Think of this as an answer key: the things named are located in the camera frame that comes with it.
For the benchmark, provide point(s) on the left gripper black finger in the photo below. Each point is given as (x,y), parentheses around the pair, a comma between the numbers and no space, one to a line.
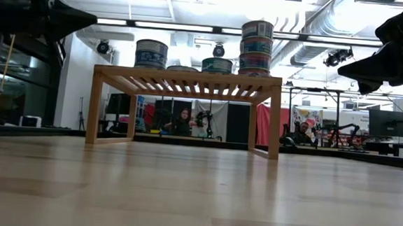
(70,22)
(69,9)

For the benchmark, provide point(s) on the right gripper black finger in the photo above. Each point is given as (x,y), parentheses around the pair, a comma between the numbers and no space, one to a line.
(369,69)
(367,88)

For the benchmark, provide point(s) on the red label tin can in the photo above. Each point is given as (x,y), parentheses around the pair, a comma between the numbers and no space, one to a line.
(254,61)
(253,72)

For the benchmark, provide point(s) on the orange and blue label can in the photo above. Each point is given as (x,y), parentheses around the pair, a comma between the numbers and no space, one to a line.
(182,68)
(256,45)
(257,29)

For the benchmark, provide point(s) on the teal label tin can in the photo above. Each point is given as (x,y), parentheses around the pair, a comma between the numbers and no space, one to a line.
(217,65)

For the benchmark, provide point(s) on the background black robot arm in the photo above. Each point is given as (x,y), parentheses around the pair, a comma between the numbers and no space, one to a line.
(208,118)
(287,137)
(347,129)

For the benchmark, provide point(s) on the black monitor on arm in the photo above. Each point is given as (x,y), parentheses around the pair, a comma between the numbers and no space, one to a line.
(386,123)

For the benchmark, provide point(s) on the wooden slatted shelf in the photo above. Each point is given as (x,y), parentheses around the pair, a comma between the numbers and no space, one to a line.
(189,75)

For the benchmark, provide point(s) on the black ceiling spotlight cluster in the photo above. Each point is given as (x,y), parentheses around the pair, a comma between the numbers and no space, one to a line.
(336,58)

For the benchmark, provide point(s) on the black metal gantry stand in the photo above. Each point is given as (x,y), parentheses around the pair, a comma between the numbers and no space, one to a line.
(337,111)

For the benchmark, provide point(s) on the colourful patchwork cloth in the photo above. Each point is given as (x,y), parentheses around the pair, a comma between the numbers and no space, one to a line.
(308,116)

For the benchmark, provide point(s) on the person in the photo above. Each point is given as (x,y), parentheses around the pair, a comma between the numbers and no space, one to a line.
(303,135)
(182,124)

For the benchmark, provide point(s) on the black screen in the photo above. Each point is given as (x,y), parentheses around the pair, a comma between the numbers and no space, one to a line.
(118,103)

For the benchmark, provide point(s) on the ceiling light bar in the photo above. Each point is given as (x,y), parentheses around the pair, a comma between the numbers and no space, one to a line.
(175,26)

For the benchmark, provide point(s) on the white box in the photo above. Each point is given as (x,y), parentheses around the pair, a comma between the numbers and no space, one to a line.
(29,121)

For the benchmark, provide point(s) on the red curtain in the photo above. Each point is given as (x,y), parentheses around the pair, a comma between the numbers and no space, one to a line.
(264,125)

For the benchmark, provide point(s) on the black partition panel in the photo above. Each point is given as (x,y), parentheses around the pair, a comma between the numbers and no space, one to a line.
(163,105)
(237,124)

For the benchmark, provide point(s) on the white curtain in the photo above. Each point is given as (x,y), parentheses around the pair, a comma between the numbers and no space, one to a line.
(219,114)

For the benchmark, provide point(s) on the silver ventilation duct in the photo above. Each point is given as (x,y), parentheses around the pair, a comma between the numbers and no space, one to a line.
(315,32)

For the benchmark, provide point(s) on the black aluminium table frame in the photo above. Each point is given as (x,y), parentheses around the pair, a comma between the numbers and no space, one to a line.
(192,143)

